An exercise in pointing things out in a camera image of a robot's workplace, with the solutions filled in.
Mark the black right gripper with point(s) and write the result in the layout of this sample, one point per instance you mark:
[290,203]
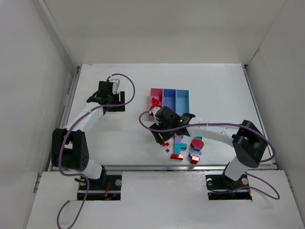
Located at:
[160,131]

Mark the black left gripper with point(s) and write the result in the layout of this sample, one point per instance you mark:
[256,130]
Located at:
[116,105]

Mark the red legos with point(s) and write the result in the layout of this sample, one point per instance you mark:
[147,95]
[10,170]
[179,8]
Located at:
[155,103]

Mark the red lego piece cluster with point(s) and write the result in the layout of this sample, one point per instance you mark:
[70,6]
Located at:
[166,146]

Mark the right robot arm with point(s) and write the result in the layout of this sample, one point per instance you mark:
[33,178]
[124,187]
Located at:
[244,138]

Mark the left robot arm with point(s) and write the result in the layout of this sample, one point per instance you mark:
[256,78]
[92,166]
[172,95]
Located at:
[69,145]

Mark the dark blue bin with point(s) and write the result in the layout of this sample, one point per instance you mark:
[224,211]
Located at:
[169,98]

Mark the light blue bin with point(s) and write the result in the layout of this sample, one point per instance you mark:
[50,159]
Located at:
[182,102]

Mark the pink bin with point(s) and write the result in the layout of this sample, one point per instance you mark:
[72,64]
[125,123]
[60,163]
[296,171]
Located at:
[157,93]

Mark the purple teal red lego column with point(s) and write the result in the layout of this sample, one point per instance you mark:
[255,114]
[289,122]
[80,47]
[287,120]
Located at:
[179,146]

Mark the teal red purple lego stack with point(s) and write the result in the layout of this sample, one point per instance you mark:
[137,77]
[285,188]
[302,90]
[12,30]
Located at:
[195,153]

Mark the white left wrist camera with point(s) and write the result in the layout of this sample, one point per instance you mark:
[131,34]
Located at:
[115,85]

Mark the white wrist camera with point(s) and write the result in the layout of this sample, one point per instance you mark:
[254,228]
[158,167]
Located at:
[115,85]
[153,111]

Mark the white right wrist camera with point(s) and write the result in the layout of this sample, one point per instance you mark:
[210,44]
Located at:
[153,111]

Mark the aluminium frame rail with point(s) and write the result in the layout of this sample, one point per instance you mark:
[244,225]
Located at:
[69,86]

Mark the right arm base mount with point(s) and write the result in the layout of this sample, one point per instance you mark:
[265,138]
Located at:
[220,187]

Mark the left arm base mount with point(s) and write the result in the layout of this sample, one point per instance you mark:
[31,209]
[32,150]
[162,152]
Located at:
[110,191]

